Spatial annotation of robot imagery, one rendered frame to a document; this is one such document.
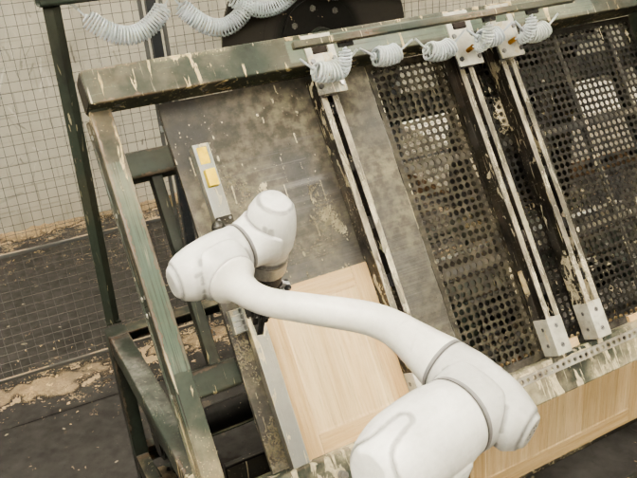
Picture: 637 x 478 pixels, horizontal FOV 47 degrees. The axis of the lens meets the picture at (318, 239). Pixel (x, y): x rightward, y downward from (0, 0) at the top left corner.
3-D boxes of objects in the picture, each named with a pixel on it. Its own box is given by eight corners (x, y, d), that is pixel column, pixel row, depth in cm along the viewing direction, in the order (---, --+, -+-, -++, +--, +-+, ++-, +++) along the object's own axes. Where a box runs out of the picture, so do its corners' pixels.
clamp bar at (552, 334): (540, 358, 242) (591, 356, 220) (426, 27, 250) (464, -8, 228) (562, 349, 246) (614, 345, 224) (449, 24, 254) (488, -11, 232)
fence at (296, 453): (289, 468, 204) (294, 468, 201) (189, 149, 211) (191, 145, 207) (304, 461, 206) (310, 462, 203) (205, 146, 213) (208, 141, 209)
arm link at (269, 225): (271, 225, 160) (223, 250, 153) (278, 173, 148) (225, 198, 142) (302, 255, 155) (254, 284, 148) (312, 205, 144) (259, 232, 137)
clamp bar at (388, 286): (409, 414, 220) (450, 418, 199) (288, 50, 229) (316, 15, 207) (435, 403, 224) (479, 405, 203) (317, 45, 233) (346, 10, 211)
